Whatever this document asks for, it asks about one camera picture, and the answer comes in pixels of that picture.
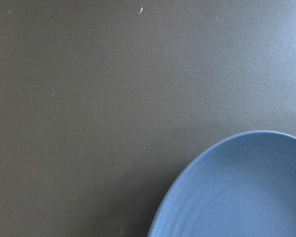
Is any blue round plate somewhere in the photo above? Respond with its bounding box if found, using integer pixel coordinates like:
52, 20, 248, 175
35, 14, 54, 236
148, 131, 296, 237

